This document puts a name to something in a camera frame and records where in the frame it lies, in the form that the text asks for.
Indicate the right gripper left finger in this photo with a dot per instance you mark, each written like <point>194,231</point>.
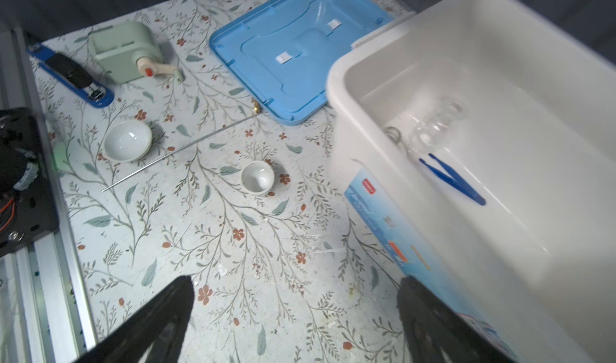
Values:
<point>155,333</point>

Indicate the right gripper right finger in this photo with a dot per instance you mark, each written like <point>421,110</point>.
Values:
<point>434,333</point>

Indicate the blue plastic tweezers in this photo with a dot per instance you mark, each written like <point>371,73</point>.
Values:
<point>454,179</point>

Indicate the white plastic storage bin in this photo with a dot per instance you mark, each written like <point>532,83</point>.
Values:
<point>533,271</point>

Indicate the white round dish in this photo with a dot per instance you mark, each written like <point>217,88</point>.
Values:
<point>128,141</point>

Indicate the blue black small device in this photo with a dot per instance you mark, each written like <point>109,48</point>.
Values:
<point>69,73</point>

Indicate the blue plastic bin lid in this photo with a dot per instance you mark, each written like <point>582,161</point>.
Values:
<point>283,50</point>

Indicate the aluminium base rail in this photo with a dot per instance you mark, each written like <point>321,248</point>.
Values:
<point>44,309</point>

